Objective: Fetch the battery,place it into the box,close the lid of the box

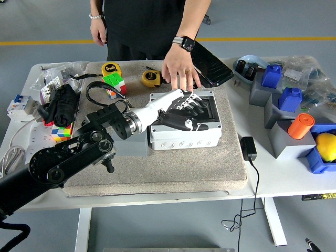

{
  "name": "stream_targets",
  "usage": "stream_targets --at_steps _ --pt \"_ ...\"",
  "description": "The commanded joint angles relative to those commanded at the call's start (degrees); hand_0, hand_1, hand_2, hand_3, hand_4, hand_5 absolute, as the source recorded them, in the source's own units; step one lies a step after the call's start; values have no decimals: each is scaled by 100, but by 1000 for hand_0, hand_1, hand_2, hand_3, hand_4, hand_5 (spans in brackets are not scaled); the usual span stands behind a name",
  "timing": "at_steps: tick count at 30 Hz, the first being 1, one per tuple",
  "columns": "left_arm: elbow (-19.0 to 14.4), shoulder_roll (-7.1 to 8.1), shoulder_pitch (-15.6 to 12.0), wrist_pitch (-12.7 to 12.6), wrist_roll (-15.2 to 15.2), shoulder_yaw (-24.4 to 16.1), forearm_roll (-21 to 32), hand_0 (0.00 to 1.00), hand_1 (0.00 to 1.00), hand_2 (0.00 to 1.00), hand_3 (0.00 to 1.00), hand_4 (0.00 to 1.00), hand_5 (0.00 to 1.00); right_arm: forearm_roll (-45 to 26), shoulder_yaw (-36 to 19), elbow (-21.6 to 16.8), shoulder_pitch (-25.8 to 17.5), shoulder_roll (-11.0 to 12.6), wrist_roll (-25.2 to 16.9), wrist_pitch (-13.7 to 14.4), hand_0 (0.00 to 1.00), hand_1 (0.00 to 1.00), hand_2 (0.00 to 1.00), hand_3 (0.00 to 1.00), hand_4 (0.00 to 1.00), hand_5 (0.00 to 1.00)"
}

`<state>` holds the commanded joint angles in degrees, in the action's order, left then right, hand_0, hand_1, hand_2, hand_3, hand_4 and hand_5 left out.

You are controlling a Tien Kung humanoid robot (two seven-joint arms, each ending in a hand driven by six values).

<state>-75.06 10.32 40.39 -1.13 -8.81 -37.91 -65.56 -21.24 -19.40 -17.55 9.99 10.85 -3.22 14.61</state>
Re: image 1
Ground beige foam mat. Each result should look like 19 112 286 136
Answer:
60 60 249 198

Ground blue plastic bottle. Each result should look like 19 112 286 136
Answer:
278 87 303 112
261 64 283 89

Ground grey junction box with lid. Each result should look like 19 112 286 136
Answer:
148 90 223 151

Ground colourful puzzle cube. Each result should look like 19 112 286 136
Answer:
101 72 127 100
51 123 74 143

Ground blue storage bin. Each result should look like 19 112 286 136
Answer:
304 123 336 174

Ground orange cylinder battery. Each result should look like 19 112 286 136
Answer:
287 113 315 140

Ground clear plastic parts bags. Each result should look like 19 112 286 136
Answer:
30 60 90 92

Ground black table control panel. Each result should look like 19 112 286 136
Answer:
301 193 336 202

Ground yellow lemon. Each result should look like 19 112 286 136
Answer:
314 133 336 162

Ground white power strip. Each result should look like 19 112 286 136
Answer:
25 122 57 158

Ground white power cable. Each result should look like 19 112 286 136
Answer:
1 117 40 177

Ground black cloth bundle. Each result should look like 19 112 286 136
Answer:
36 83 81 127

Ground black power adapter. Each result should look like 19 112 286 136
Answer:
240 136 258 161

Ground white blue circuit breaker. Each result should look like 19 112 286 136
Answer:
6 93 40 123

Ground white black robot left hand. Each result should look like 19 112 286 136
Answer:
135 88 211 134

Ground person's left hand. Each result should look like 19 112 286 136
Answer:
161 46 202 91

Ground person's right hand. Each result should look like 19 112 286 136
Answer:
90 17 108 47

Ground yellow tape measure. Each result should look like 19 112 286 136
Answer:
68 62 123 79
142 66 163 88

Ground clear bags of components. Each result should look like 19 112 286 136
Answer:
267 54 336 124

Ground grey block with round hole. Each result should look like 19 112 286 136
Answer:
112 128 149 158

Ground black adapter cord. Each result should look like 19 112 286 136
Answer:
221 159 266 252

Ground grey holder block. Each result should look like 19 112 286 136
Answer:
268 119 317 160
264 91 302 129
248 72 284 107

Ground light blue bowl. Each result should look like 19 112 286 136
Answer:
233 55 271 86

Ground person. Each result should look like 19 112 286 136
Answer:
103 0 206 61

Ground white table leg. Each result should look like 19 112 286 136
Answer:
261 197 287 247
75 208 92 252

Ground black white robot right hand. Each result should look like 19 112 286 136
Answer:
304 238 320 252

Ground white labelled circuit breaker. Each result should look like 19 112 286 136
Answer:
41 76 66 97

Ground black wrist watch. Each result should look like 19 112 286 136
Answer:
172 36 196 52

